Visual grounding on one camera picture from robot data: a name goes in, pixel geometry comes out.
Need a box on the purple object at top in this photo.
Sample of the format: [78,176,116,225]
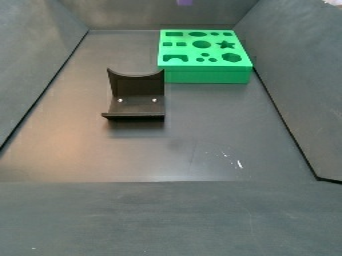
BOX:
[177,0,193,6]

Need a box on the black curved holder stand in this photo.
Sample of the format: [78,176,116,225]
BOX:
[102,69,166,120]

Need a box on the green shape sorter box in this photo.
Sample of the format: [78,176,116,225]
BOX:
[158,29,253,84]

